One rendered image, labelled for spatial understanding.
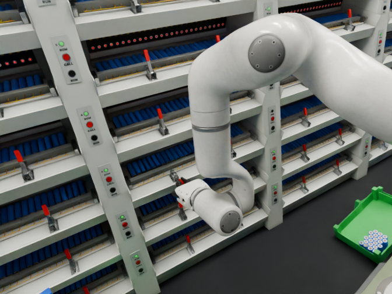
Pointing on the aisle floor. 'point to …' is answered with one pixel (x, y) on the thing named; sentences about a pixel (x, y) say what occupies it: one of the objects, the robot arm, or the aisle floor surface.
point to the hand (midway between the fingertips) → (181, 183)
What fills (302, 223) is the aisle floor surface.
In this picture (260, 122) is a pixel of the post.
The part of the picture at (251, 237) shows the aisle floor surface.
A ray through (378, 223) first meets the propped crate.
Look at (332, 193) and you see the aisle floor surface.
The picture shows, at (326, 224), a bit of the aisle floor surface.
